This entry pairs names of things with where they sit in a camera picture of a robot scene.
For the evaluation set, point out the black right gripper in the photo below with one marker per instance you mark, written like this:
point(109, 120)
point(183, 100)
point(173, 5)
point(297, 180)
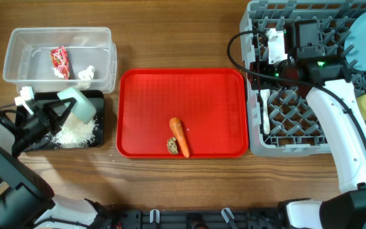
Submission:
point(255, 74)

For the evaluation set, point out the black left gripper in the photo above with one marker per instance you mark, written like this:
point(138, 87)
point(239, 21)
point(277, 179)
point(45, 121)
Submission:
point(41, 110)

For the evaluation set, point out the white plastic spoon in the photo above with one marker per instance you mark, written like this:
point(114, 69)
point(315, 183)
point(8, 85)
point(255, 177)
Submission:
point(264, 94)

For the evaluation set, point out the green bowl with rice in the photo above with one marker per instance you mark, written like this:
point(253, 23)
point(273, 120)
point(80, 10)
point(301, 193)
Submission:
point(83, 109)

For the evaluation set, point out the white tissue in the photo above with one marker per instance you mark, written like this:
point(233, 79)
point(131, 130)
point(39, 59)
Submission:
point(86, 76)

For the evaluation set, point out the red snack wrapper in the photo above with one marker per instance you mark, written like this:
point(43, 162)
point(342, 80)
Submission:
point(60, 61)

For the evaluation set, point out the orange carrot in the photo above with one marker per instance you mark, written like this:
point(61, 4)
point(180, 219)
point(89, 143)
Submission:
point(176, 127)

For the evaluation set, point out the brown shiitake mushroom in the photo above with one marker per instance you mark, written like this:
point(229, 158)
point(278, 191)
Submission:
point(172, 146)

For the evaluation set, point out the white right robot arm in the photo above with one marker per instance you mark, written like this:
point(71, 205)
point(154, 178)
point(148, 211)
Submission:
point(331, 97)

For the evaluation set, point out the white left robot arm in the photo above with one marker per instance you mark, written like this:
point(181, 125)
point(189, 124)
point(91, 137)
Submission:
point(26, 199)

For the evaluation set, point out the grey dishwasher rack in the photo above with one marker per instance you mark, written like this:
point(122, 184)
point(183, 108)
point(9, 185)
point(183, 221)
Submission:
point(294, 128)

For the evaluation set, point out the pile of white rice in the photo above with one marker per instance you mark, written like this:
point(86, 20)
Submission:
point(75, 133)

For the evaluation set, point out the black tray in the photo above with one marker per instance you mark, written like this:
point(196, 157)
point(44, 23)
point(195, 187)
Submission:
point(96, 97)

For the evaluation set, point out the clear plastic bin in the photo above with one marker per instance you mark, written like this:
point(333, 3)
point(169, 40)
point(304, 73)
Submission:
point(28, 62)

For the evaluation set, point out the red serving tray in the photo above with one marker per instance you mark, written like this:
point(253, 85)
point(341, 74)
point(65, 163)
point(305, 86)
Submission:
point(209, 102)

